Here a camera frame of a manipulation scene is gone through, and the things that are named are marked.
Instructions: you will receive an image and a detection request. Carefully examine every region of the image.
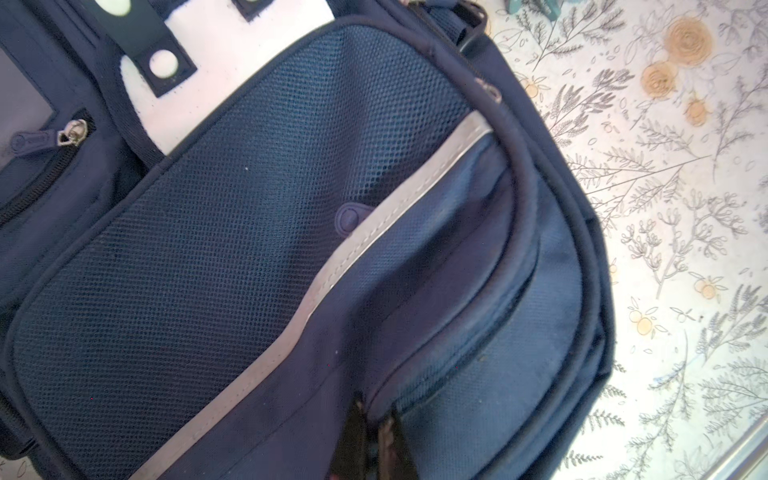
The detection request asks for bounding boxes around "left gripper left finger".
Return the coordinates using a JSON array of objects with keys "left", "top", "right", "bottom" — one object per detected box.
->
[{"left": 326, "top": 395, "right": 368, "bottom": 480}]

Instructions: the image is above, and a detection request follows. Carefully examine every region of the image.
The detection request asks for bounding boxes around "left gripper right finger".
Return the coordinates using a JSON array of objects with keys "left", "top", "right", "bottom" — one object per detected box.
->
[{"left": 377, "top": 415, "right": 419, "bottom": 480}]

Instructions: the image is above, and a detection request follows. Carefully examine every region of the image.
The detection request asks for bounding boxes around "navy blue student backpack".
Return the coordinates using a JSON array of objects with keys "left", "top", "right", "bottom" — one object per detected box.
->
[{"left": 1, "top": 1, "right": 614, "bottom": 479}]

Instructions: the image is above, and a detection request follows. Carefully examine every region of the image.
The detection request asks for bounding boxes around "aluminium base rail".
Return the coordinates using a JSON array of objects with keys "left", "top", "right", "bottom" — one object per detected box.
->
[{"left": 702, "top": 415, "right": 768, "bottom": 480}]

